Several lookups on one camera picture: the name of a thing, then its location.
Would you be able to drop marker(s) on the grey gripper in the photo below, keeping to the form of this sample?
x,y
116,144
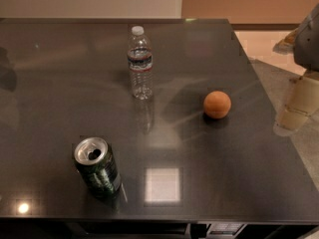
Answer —
x,y
308,47

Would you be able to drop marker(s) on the green soda can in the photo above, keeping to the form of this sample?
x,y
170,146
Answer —
x,y
95,162

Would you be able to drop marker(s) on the orange ball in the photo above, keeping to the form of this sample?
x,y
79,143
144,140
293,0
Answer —
x,y
217,105

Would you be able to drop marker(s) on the device under table edge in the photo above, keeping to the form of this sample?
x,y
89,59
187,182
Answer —
x,y
229,229

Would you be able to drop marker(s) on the clear plastic water bottle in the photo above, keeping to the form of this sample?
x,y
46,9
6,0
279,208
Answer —
x,y
140,62

